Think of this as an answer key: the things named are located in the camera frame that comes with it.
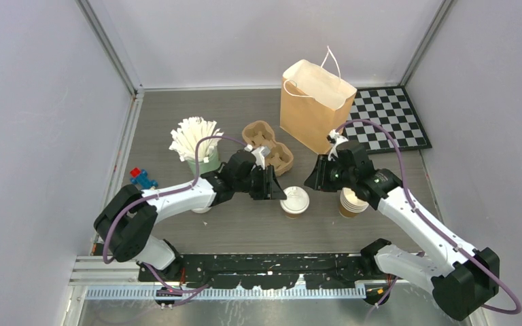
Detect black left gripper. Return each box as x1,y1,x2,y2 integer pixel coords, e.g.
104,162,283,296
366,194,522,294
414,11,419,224
234,166,286,201

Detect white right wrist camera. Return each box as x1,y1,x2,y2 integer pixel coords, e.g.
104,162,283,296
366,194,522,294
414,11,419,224
327,130,348,161

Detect white paper straw bundle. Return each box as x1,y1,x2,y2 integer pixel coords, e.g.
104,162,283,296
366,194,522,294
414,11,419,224
169,116,224,162

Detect brown paper takeout bag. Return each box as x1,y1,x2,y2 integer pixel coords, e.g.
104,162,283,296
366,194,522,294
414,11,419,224
279,48,357,154

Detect green straw holder cup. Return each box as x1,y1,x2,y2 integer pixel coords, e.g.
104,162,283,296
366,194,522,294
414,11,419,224
186,147,221,176

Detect white cup lid stack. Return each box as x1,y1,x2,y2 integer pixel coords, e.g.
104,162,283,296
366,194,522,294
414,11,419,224
192,207,211,214

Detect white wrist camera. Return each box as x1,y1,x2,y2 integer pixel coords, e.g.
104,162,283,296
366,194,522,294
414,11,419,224
327,130,348,161
244,145,271,169

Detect white plastic cup lid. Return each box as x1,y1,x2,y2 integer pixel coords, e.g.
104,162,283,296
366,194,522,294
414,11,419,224
280,186,310,212

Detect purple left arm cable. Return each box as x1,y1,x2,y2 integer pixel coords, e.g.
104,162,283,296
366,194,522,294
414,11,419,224
102,135,248,308

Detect red blue toy car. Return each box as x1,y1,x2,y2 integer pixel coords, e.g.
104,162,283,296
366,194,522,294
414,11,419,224
129,167,158,189

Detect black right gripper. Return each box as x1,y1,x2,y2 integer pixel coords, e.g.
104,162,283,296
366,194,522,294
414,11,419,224
304,153,355,192

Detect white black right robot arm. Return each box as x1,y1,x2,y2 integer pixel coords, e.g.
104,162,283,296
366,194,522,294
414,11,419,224
304,141,500,321

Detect stacked paper coffee cups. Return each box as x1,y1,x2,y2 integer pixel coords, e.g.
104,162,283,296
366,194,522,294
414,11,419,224
338,187,369,218

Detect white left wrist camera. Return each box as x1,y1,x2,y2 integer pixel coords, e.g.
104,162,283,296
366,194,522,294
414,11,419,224
244,145,271,169

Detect black white checkerboard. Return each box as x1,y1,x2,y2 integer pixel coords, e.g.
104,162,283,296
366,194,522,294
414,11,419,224
343,86,432,153

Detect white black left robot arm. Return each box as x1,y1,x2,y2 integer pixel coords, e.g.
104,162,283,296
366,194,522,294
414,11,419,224
94,146,287,281

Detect brown cardboard cup carrier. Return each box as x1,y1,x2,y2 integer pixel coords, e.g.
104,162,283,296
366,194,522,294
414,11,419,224
242,120,294,177

